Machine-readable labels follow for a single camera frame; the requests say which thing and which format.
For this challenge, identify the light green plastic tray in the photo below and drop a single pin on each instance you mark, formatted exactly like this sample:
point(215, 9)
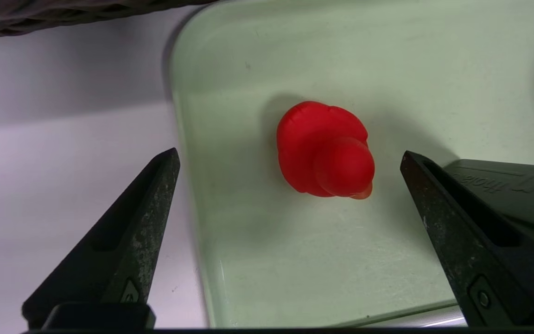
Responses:
point(295, 260)

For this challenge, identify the small red rubber toy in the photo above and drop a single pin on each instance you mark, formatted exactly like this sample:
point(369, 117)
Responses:
point(322, 148)

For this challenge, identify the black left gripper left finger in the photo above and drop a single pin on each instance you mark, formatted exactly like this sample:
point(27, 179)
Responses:
point(123, 250)

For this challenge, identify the dark brown wicker basket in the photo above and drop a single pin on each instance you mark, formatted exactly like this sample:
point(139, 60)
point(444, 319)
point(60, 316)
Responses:
point(40, 16)

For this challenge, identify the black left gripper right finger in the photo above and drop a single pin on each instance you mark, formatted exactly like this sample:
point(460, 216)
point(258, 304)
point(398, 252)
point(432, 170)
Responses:
point(480, 260)

